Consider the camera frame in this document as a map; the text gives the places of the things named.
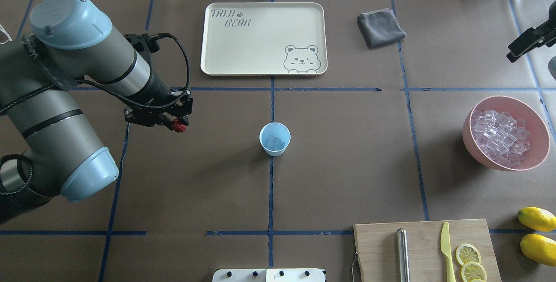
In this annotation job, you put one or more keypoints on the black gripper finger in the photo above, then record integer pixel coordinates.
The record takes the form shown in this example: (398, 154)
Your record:
(543, 35)

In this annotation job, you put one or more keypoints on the red strawberry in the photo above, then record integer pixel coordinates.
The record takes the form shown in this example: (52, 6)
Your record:
(178, 126)

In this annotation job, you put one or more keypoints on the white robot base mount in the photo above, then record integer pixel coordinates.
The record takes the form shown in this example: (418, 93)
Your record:
(270, 275)

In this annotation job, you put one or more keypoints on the pink bowl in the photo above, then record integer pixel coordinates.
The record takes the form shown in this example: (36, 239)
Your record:
(539, 133)

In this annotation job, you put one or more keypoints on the whole lemon upper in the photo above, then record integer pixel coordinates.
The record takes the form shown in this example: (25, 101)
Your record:
(537, 219)

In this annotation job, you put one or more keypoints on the wooden cutting board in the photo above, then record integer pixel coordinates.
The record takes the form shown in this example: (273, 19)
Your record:
(376, 244)

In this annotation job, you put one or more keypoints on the lemon slice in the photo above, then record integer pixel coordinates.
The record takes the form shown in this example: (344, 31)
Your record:
(466, 253)
(473, 271)

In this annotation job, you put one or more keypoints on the cream bear tray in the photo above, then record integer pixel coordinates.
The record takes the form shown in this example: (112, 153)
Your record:
(264, 39)

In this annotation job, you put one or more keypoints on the grey folded cloth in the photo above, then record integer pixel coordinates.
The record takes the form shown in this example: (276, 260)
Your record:
(380, 28)

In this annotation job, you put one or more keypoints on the lemon slice lower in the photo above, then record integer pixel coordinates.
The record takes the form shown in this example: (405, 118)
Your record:
(473, 271)

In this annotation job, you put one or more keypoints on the whole lemon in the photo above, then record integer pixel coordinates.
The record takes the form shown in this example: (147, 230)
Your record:
(539, 248)
(537, 219)

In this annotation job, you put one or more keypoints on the yellow plastic knife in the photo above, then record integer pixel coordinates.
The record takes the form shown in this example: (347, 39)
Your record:
(445, 247)

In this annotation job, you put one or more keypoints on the white wire cup rack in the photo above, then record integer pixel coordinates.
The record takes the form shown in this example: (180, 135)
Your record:
(4, 36)

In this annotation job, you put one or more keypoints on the clear ice cubes pile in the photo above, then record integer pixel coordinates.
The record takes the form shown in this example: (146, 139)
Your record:
(500, 136)

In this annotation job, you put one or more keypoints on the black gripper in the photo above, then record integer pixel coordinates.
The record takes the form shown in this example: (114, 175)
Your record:
(157, 88)

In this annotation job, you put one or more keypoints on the light blue cup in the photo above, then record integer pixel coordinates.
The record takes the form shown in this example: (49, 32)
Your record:
(278, 130)

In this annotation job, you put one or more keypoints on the whole lemon lower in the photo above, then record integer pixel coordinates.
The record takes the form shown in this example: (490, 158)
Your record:
(539, 248)

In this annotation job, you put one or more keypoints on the steel knife handle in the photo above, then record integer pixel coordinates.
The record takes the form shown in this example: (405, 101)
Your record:
(403, 255)

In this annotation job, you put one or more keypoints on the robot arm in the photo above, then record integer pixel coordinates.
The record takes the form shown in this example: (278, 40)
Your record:
(71, 43)

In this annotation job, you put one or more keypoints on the lemon slice upper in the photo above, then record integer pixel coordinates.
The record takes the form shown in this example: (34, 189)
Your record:
(466, 253)

